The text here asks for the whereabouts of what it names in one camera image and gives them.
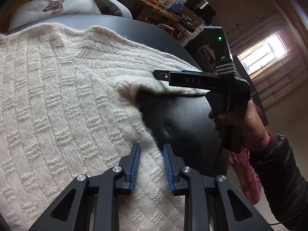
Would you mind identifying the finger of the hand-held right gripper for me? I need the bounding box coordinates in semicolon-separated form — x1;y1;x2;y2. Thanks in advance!
153;70;171;82

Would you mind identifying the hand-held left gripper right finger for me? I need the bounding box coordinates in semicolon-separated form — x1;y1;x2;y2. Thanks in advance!
163;143;275;231

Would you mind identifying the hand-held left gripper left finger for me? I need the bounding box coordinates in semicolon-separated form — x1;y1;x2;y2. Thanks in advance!
29;143;141;231

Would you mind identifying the cream knit sweater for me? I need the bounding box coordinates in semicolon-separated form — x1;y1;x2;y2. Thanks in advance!
0;23;205;231

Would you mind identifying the person's right forearm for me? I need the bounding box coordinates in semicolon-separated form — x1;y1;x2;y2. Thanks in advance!
249;132;308;230

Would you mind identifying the person's right hand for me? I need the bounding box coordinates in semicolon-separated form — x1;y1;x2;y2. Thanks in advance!
208;100;269;153

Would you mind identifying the black monitor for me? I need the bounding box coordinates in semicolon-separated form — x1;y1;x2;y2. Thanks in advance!
186;0;216;17

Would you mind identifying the small window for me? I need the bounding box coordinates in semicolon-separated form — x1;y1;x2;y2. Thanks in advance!
241;34;287;71

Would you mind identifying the blue round container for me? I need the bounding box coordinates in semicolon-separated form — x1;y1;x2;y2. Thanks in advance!
171;0;185;12

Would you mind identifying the wooden desk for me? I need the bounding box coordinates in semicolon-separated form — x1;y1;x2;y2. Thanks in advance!
121;0;195;29

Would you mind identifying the pink padded cloth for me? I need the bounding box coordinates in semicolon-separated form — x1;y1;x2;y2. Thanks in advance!
229;149;261;205

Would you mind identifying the grey yellow blue sofa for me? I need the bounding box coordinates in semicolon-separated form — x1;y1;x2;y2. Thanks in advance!
0;0;133;20

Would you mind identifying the deer print pillow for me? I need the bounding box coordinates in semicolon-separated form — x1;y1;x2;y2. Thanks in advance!
8;0;101;29

